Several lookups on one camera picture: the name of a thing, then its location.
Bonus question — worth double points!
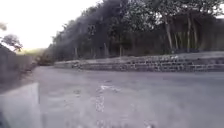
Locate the small tree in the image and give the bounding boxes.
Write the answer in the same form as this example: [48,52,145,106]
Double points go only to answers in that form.
[0,33,24,52]

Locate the grey asphalt road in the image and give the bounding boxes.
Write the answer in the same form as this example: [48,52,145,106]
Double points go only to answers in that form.
[0,65,224,128]

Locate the stone block retaining wall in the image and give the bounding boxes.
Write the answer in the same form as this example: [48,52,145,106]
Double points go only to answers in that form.
[53,50,224,73]

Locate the grey concrete wall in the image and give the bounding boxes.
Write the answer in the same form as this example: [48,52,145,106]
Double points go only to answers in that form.
[0,44,38,88]

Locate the row of trees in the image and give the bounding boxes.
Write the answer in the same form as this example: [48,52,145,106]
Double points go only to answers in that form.
[43,0,224,62]

